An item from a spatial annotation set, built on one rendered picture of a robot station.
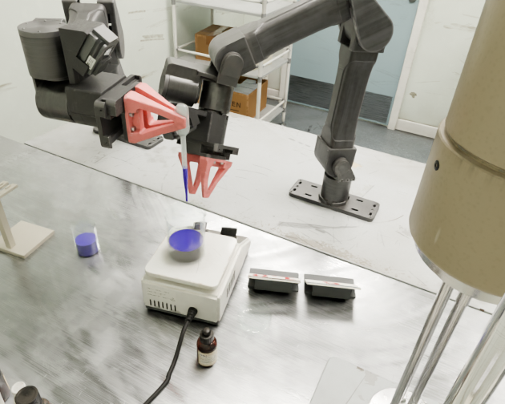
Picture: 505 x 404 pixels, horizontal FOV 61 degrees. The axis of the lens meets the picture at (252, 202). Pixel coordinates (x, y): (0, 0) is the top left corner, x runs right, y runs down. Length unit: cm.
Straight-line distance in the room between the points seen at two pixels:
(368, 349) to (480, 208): 51
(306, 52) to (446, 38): 103
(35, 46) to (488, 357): 56
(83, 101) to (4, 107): 167
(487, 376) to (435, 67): 333
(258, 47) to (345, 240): 41
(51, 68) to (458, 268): 51
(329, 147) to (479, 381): 72
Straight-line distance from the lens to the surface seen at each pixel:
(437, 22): 344
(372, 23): 81
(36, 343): 76
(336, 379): 67
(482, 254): 26
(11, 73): 226
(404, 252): 92
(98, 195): 102
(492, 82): 23
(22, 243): 93
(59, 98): 63
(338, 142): 89
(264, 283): 76
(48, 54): 61
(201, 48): 301
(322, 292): 77
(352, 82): 86
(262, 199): 99
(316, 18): 79
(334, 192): 96
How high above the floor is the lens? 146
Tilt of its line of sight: 35 degrees down
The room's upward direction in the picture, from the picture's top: 4 degrees clockwise
